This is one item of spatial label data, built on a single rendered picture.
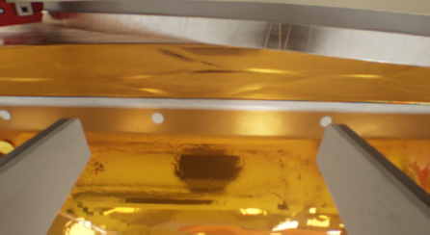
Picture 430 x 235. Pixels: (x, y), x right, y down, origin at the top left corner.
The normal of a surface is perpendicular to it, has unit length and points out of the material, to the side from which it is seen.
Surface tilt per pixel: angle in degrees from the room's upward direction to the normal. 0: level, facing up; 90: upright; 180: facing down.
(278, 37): 90
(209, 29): 90
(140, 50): 90
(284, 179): 126
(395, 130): 91
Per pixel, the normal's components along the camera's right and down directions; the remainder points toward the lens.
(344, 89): -0.01, 0.48
